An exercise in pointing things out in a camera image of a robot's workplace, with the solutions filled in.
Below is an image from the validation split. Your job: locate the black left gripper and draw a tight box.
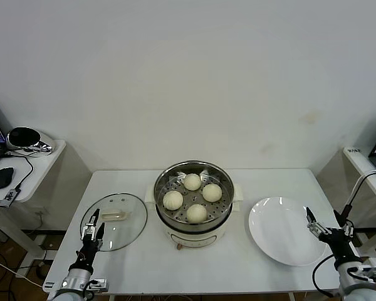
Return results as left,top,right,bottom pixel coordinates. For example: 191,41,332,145
80,208,106,267

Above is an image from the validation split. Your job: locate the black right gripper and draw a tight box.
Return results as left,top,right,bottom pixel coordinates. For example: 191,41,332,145
305,206,357,261

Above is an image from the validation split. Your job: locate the white steamed baozi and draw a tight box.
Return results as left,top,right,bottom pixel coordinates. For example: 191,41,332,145
201,183,223,203
183,173,202,191
186,203,207,224
162,190,184,211

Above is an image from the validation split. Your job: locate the stainless steel steamer basket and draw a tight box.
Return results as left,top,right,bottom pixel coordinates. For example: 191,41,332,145
145,160,248,225

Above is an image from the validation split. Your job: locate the round glass pot lid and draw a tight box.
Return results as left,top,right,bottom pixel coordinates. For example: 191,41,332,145
80,192,149,252

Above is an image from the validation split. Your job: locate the white round plate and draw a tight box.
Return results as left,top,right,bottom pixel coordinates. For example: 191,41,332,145
249,196,328,267

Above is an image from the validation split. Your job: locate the white side table with label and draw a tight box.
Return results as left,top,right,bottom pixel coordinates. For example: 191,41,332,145
316,145,376,277

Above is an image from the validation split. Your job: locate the white side table with mouse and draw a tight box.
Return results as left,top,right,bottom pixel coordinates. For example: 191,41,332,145
0,139,93,263

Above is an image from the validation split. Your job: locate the cream electric cooker pot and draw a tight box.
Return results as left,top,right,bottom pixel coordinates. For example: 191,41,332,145
145,194,248,251

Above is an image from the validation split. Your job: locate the black computer mouse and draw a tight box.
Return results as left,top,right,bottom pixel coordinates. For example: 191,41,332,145
0,166,16,189

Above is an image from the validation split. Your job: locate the black cable with adapter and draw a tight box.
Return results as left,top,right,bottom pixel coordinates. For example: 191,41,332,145
340,172,376,230

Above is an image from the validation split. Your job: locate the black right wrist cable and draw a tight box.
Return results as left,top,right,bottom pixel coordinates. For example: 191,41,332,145
311,253,341,298

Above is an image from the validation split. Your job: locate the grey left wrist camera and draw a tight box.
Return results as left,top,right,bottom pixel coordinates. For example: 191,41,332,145
84,277,109,292

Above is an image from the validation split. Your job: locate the white laptop cable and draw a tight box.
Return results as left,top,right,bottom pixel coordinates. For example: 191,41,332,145
352,168,376,204

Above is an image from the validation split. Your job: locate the black usb hub cable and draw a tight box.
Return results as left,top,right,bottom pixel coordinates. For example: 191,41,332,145
4,152,35,191

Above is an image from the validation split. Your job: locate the white floor cable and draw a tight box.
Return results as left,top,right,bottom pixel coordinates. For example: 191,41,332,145
0,256,44,288

